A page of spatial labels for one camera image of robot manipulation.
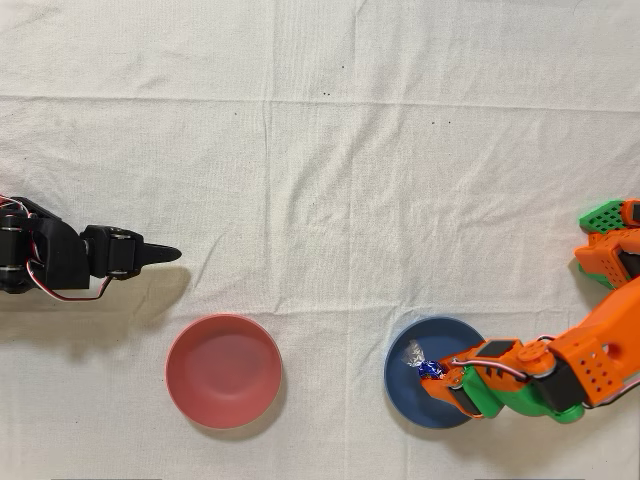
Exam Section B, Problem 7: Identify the blue candy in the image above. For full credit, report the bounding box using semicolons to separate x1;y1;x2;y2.
399;339;447;383

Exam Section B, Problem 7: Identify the blue bowl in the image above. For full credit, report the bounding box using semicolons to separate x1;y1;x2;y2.
383;315;489;430

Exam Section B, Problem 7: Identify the pink bowl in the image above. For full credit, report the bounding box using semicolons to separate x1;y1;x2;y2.
165;313;284;430

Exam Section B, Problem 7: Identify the white tablecloth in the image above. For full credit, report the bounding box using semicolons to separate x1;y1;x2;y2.
0;0;640;480

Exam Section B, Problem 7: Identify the thin servo cable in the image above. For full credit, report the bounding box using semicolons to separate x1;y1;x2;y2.
451;355;532;383

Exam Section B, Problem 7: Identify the red white black gripper cable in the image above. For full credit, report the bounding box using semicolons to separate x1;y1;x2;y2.
27;259;114;303

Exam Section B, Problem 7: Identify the red white black arm cable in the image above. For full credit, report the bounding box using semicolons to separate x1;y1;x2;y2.
0;195;39;220

